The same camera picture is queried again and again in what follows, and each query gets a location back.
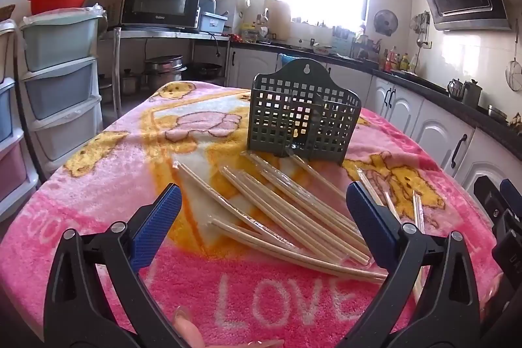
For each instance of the blue pink plastic drawer tower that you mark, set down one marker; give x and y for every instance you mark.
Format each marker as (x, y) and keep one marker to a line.
(8, 128)

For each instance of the dark green plastic chopstick holder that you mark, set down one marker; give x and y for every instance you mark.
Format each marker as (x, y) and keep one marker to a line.
(304, 115)

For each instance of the pink printed blanket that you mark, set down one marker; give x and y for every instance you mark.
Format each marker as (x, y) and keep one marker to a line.
(102, 185)

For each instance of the mint grey plastic drawer tower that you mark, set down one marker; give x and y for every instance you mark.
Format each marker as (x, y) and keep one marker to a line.
(61, 87)

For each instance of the small grey wall fan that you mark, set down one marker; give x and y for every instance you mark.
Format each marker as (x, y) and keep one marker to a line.
(385, 22)

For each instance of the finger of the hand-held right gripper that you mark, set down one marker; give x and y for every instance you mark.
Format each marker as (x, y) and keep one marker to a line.
(513, 191)
(487, 193)

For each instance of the blue plastic cabinet bin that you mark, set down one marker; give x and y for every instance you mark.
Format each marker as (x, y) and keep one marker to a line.
(287, 58)

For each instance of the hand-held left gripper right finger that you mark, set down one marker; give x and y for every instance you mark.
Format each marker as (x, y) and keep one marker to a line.
(373, 227)

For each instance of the steel bowl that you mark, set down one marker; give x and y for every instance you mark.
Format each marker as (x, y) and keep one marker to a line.
(496, 112)

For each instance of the steel kettle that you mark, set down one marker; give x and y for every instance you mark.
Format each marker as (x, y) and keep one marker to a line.
(455, 89)

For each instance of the steel kitchen table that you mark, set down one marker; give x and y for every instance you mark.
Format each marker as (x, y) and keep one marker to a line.
(163, 35)

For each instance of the black wok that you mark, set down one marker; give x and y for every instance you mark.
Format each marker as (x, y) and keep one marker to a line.
(204, 70)

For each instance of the hanging kitchen utensils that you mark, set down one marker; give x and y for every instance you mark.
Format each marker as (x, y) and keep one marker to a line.
(422, 28)

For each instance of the row of condiment bottles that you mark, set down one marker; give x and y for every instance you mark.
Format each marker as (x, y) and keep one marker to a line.
(397, 62)

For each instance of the bunch of wooden chopsticks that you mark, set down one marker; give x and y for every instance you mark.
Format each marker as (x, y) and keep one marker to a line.
(293, 217)

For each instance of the knife rack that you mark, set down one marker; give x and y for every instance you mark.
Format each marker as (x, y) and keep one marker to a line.
(341, 42)

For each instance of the black kitchen countertop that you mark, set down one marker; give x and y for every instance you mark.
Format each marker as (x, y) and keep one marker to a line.
(448, 97)

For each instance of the grey blue dish bin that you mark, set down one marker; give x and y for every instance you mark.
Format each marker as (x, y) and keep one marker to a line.
(213, 22)

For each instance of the beige cutting board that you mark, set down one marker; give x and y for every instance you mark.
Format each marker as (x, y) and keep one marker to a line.
(277, 20)

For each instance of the stacked steel pots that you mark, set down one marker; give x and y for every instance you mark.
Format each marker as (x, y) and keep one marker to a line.
(165, 73)

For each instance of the small steel pot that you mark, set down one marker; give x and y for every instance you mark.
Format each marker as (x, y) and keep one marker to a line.
(130, 81)

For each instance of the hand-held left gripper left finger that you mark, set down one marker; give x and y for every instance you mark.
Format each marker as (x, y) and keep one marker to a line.
(157, 227)

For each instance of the white round wall dispenser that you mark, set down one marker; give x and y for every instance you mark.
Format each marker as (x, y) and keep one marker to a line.
(243, 4)

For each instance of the white kitchen cabinets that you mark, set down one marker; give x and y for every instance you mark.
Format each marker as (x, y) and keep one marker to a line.
(432, 128)

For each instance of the wall socket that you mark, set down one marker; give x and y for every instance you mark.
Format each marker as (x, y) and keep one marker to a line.
(427, 44)

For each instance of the person's left hand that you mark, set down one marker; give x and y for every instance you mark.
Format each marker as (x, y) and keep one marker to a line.
(188, 327)

